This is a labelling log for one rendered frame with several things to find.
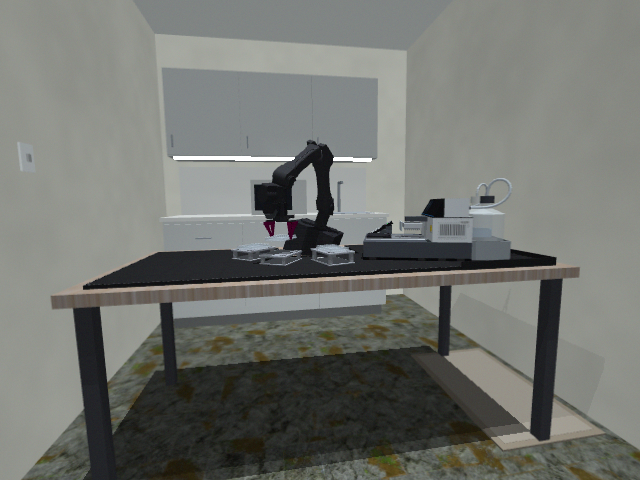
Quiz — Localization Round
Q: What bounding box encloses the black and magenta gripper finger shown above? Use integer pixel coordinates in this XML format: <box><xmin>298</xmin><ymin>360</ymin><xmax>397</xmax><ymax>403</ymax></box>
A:
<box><xmin>287</xmin><ymin>221</ymin><xmax>298</xmax><ymax>240</ymax></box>
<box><xmin>263</xmin><ymin>221</ymin><xmax>275</xmax><ymax>236</ymax></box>

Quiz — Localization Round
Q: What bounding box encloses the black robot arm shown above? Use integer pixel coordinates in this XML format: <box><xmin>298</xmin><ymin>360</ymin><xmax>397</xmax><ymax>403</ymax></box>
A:
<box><xmin>257</xmin><ymin>140</ymin><xmax>338</xmax><ymax>234</ymax></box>

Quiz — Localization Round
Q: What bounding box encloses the white well plate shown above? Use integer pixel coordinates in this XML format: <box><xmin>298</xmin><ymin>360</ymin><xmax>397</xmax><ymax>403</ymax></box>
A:
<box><xmin>316</xmin><ymin>244</ymin><xmax>349</xmax><ymax>252</ymax></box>
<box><xmin>265</xmin><ymin>234</ymin><xmax>297</xmax><ymax>242</ymax></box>
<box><xmin>237</xmin><ymin>243</ymin><xmax>269</xmax><ymax>250</ymax></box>

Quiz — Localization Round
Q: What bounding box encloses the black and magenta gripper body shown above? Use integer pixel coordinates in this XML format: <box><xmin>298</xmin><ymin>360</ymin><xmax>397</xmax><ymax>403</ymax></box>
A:
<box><xmin>266</xmin><ymin>215</ymin><xmax>296</xmax><ymax>222</ymax></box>

